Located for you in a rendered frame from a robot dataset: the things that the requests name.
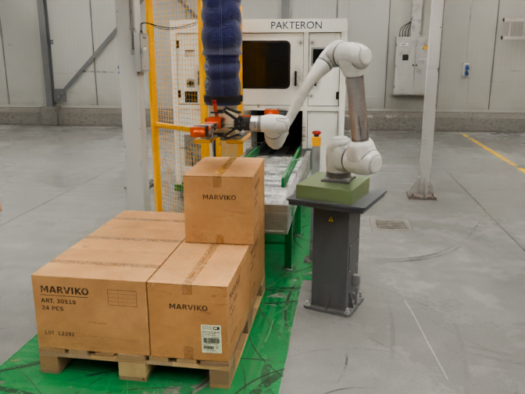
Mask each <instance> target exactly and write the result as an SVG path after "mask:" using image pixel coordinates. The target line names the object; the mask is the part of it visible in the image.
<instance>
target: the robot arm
mask: <svg viewBox="0 0 525 394"><path fill-rule="evenodd" d="M371 61H372V52H371V50H370V49H369V48H368V47H367V46H365V45H363V44H360V43H356V42H344V41H342V40H336V41H333V42H332V43H330V44H329V45H328V46H327V47H326V48H325V49H324V50H323V51H322V52H321V53H320V55H319V57H318V58H317V60H316V61H315V63H314V65H313V66H312V69H311V70H310V71H309V73H308V75H307V76H306V78H305V80H304V81H303V82H302V85H301V87H300V88H299V90H298V93H297V95H296V96H295V99H294V101H293V103H292V104H291V107H290V109H289V110H288V112H287V115H286V116H282V115H277V114H267V115H264V116H241V111H237V110H235V109H232V108H229V107H227V106H224V107H223V109H218V110H217V112H210V113H226V114H227V115H228V116H230V117H231V118H233V119H234V128H233V129H232V130H230V131H228V132H227V133H226V134H224V133H214V135H218V137H224V140H227V139H230V138H234V137H237V136H242V133H241V131H254V132H264V137H265V140H266V143H267V145H268V146H269V147H270V148H272V149H279V148H281V147H282V145H283V144H284V142H285V140H286V137H287V136H288V134H289V132H288V131H289V127H290V126H291V124H292V123H293V121H294V119H295V117H296V116H297V114H298V112H299V110H300V109H301V107H302V105H303V103H304V101H305V99H306V97H307V96H308V94H309V92H310V90H311V89H312V87H313V85H314V84H315V83H316V82H317V81H318V80H319V79H320V78H321V77H323V76H324V75H325V74H327V73H328V72H330V71H331V70H332V69H333V68H334V67H340V68H341V72H342V73H343V75H344V76H345V79H346V88H347V96H348V112H349V120H350V129H351V137H352V139H350V138H348V137H347V136H335V137H332V139H331V140H330V141H329V143H328V146H327V154H326V167H327V172H326V176H325V177H324V178H322V179H321V180H320V181H321V182H330V183H339V184H349V183H350V182H351V181H352V180H353V179H355V178H356V176H355V175H352V174H351V172H352V173H354V174H360V175H370V174H374V173H376V172H377V171H378V170H379V169H380V168H381V166H382V158H381V155H380V153H379V152H378V151H377V149H376V147H375V144H374V143H373V140H372V139H371V138H369V132H368V123H367V113H366V95H365V84H364V74H365V72H366V68H367V67H368V66H369V65H370V63H371ZM226 109H227V110H229V111H231V112H234V113H237V114H238V115H239V117H235V116H234V115H232V114H231V113H229V112H227V111H226ZM236 129H237V130H239V132H238V133H237V134H234V135H231V136H229V137H227V135H228V134H230V133H231V132H233V131H235V130H236Z"/></svg>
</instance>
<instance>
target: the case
mask: <svg viewBox="0 0 525 394"><path fill-rule="evenodd" d="M183 182H184V224H185V242H190V243H212V244H235V245H254V243H255V239H256V237H257V234H258V232H259V229H260V226H261V223H262V222H263V218H264V158H251V157H209V156H206V157H204V158H203V159H202V160H201V161H199V162H198V163H197V164H196V165H194V166H193V167H192V168H191V169H190V170H189V171H188V172H187V173H186V174H184V175H183Z"/></svg>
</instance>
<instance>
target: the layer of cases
mask: <svg viewBox="0 0 525 394"><path fill-rule="evenodd" d="M264 271H265V217H264V218H263V220H262V223H261V226H260V229H259V232H258V234H257V237H256V239H255V243H254V245H235V244H212V243H190V242H185V224H184V213H171V212H152V211H133V210H124V211H123V212H122V213H120V214H119V215H117V216H116V217H114V218H112V219H111V220H110V221H108V222H107V223H106V224H104V225H102V226H101V227H100V228H98V229H97V230H96V231H94V232H92V233H91V234H89V235H88V236H87V237H85V238H84V239H82V240H81V241H79V242H78V243H77V244H75V245H73V246H72V247H71V248H70V249H67V250H66V251H65V252H64V253H62V254H60V255H59V256H57V257H56V258H55V259H53V260H52V261H50V262H49V263H47V264H46V265H44V266H43V267H42V268H40V269H39V270H37V271H35V272H34V273H33V274H32V275H31V280H32V288H33V295H34V308H35V316H36V323H37V336H38V344H39V347H44V348H54V349H72V350H82V351H92V352H101V353H120V354H130V355H139V356H157V357H168V358H177V359H187V360H205V361H215V362H225V363H229V360H230V357H231V355H232V352H233V351H234V347H235V345H236V342H237V340H238V337H239V335H240V333H241V329H242V327H243V325H244V322H245V319H246V317H247V315H248V312H249V309H250V307H251V304H252V301H253V299H254V297H255V294H256V291H257V289H258V287H259V283H260V281H261V279H262V277H263V274H264Z"/></svg>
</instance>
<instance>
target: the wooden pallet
mask: <svg viewBox="0 0 525 394"><path fill-rule="evenodd" d="M264 292H265V271H264V274H263V276H262V279H261V281H260V283H259V287H258V289H257V291H256V294H255V297H254V299H253V301H252V304H251V307H250V309H249V312H248V315H247V317H246V319H245V322H244V325H243V327H242V329H241V333H240V335H239V337H238V339H237V342H236V345H235V347H234V351H233V352H232V355H231V357H230V360H229V363H225V362H215V361H205V360H187V359H177V358H168V357H157V356H139V355H130V354H120V353H101V352H92V351H82V350H72V349H54V348H44V347H38V350H39V357H40V364H41V372H43V373H53V374H59V373H60V372H61V371H62V370H63V369H64V367H65V366H66V365H67V364H68V363H69V362H70V361H71V360H72V359H73V358H79V359H89V360H106V361H116V362H118V366H119V378H120V379H122V380H131V381H147V380H148V378H149V377H150V375H151V373H152V372H153V371H154V369H155V367H156V365H162V366H171V367H189V368H199V369H208V370H209V383H210V384H209V387H210V388H218V389H230V385H231V383H232V381H233V378H234V375H235V372H236V370H237V367H238V364H239V361H240V359H241V355H242V353H243V350H244V347H245V344H246V342H247V339H248V336H249V333H250V331H251V328H252V325H253V322H254V320H255V316H256V314H257V311H258V308H259V305H260V303H261V300H262V297H263V294H264Z"/></svg>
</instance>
